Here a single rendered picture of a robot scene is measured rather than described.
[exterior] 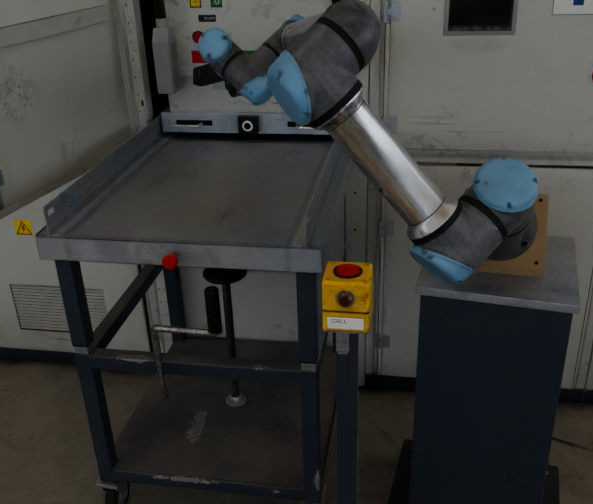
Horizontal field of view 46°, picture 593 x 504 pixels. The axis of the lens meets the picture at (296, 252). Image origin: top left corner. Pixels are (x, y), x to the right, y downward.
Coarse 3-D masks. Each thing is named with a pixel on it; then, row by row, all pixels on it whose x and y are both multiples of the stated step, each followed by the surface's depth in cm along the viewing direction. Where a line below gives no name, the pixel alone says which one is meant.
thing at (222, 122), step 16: (176, 112) 206; (192, 112) 206; (208, 112) 205; (224, 112) 204; (240, 112) 204; (192, 128) 207; (208, 128) 207; (224, 128) 206; (272, 128) 203; (288, 128) 202
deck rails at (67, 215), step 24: (144, 144) 197; (336, 144) 183; (96, 168) 168; (120, 168) 182; (72, 192) 157; (96, 192) 169; (312, 192) 165; (48, 216) 147; (72, 216) 156; (312, 216) 145
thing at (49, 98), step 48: (0, 0) 154; (48, 0) 168; (96, 0) 185; (0, 48) 156; (48, 48) 170; (96, 48) 188; (0, 96) 158; (48, 96) 173; (96, 96) 190; (0, 144) 160; (48, 144) 175; (96, 144) 193; (0, 192) 159; (48, 192) 173
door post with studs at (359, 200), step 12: (360, 0) 181; (360, 72) 189; (360, 180) 203; (360, 192) 204; (360, 204) 206; (360, 216) 208; (360, 228) 209; (360, 240) 211; (360, 252) 213; (360, 336) 226; (360, 348) 228; (360, 360) 231; (360, 372) 233; (360, 384) 235
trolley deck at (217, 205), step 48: (192, 144) 203; (240, 144) 202; (288, 144) 200; (144, 192) 170; (192, 192) 169; (240, 192) 168; (288, 192) 166; (336, 192) 165; (48, 240) 148; (96, 240) 146; (144, 240) 145; (192, 240) 144; (240, 240) 143; (288, 240) 142
